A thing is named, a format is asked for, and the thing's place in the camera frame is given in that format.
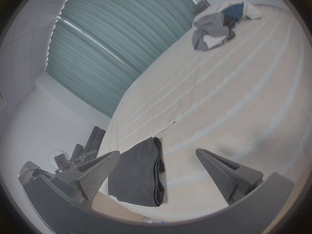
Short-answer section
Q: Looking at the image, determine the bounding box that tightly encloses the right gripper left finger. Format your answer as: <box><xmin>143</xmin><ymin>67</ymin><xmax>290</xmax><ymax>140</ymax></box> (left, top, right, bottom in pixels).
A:
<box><xmin>50</xmin><ymin>151</ymin><xmax>120</xmax><ymax>201</ymax></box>

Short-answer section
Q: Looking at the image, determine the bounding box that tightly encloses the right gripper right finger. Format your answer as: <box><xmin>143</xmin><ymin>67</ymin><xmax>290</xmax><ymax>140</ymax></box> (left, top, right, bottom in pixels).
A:
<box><xmin>196</xmin><ymin>148</ymin><xmax>264</xmax><ymax>202</ymax></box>

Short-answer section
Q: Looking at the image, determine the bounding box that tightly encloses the black T-shirt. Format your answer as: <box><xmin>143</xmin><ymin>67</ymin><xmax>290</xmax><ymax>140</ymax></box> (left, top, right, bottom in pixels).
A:
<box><xmin>107</xmin><ymin>137</ymin><xmax>166</xmax><ymax>207</ymax></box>

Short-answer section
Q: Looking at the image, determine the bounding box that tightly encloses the bed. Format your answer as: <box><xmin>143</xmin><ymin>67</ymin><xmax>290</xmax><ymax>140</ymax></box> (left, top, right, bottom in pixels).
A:
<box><xmin>93</xmin><ymin>0</ymin><xmax>311</xmax><ymax>225</ymax></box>

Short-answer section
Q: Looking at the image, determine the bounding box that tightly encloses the pile of clothes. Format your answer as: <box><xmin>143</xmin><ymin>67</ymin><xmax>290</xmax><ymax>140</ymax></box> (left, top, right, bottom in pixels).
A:
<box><xmin>191</xmin><ymin>0</ymin><xmax>263</xmax><ymax>51</ymax></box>

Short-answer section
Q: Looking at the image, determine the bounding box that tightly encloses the black chest of drawers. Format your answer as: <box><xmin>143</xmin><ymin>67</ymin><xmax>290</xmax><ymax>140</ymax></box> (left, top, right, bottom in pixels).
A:
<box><xmin>71</xmin><ymin>126</ymin><xmax>107</xmax><ymax>159</ymax></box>

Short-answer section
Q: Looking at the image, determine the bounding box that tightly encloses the blue-green curtain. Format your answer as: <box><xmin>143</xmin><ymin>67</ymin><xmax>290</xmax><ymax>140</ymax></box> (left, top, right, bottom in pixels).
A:
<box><xmin>45</xmin><ymin>21</ymin><xmax>139</xmax><ymax>117</ymax></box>
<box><xmin>57</xmin><ymin>0</ymin><xmax>198</xmax><ymax>75</ymax></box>

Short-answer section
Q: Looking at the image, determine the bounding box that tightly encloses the white printed pillow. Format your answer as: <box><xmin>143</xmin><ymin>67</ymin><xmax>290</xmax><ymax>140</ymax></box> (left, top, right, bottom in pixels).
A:
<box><xmin>206</xmin><ymin>5</ymin><xmax>227</xmax><ymax>15</ymax></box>

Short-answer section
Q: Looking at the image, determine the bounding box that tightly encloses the grey bedside table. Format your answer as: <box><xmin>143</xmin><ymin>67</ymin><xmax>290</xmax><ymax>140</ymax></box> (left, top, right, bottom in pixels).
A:
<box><xmin>193</xmin><ymin>1</ymin><xmax>206</xmax><ymax>15</ymax></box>

